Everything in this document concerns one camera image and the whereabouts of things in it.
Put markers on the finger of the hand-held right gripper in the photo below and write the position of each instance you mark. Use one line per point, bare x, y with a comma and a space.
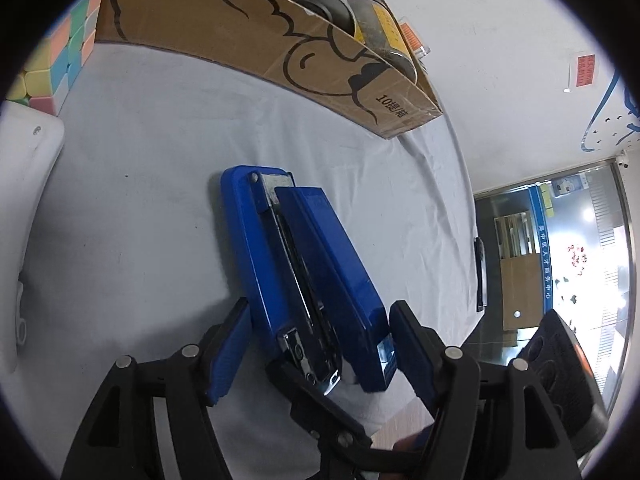
320, 415

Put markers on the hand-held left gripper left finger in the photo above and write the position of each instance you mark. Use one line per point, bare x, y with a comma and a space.
227, 355

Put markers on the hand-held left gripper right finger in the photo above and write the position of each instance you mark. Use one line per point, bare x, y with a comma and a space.
415, 355

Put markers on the blue stapler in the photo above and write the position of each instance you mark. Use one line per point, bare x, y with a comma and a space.
325, 240

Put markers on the metal cans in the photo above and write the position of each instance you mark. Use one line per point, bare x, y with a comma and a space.
375, 25

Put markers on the brown cardboard box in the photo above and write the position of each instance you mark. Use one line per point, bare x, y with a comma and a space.
200, 20

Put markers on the black phone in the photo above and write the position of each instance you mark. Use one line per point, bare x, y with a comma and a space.
480, 275

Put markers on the black office chair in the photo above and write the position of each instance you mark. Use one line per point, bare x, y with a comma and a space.
565, 375

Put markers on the glass door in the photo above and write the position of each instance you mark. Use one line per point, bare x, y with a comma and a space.
575, 240

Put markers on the grey tablecloth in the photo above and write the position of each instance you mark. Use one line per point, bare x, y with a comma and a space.
150, 160

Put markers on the white plastic panel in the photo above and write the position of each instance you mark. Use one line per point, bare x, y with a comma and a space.
25, 200

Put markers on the clear jar with orange label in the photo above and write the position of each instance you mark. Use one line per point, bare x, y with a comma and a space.
414, 39

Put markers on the pastel puzzle cube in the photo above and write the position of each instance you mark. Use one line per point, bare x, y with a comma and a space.
60, 50

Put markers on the red wall sign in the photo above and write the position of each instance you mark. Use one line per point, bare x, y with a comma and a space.
585, 71

